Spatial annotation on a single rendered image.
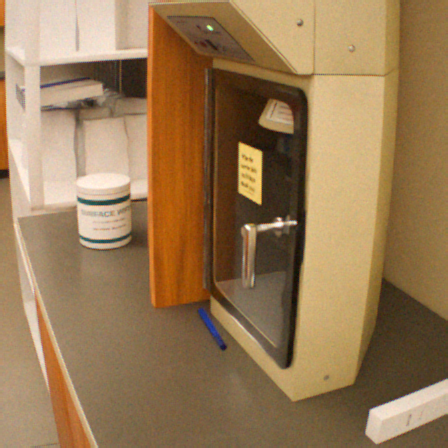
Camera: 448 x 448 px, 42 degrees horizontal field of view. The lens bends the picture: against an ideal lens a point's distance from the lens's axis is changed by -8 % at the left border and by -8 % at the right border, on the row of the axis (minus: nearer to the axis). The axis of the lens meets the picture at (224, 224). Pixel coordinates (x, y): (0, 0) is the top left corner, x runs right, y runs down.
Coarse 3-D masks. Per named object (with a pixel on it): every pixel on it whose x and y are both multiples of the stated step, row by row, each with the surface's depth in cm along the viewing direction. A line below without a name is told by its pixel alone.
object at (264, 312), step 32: (224, 96) 96; (256, 96) 86; (288, 96) 77; (224, 128) 97; (256, 128) 87; (288, 128) 78; (224, 160) 99; (288, 160) 80; (224, 192) 100; (288, 192) 81; (224, 224) 102; (256, 224) 91; (288, 224) 82; (224, 256) 104; (256, 256) 92; (288, 256) 83; (224, 288) 105; (256, 288) 93; (288, 288) 84; (256, 320) 95; (288, 320) 85; (288, 352) 86
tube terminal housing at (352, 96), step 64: (320, 0) 70; (384, 0) 74; (320, 64) 73; (384, 64) 77; (320, 128) 76; (384, 128) 82; (320, 192) 79; (384, 192) 91; (320, 256) 82; (320, 320) 86; (320, 384) 90
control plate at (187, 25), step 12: (180, 24) 90; (192, 24) 85; (204, 24) 81; (216, 24) 77; (192, 36) 92; (204, 36) 87; (216, 36) 82; (228, 36) 78; (204, 48) 93; (228, 48) 83; (240, 48) 79; (252, 60) 80
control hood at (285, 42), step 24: (168, 0) 84; (192, 0) 76; (216, 0) 69; (240, 0) 66; (264, 0) 68; (288, 0) 69; (312, 0) 70; (240, 24) 71; (264, 24) 69; (288, 24) 70; (312, 24) 71; (264, 48) 72; (288, 48) 71; (312, 48) 72
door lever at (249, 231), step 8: (248, 224) 82; (264, 224) 83; (272, 224) 83; (280, 224) 83; (248, 232) 82; (256, 232) 82; (264, 232) 83; (280, 232) 83; (248, 240) 82; (256, 240) 83; (248, 248) 83; (256, 248) 83; (248, 256) 83; (248, 264) 83; (248, 272) 84; (248, 280) 84; (248, 288) 85
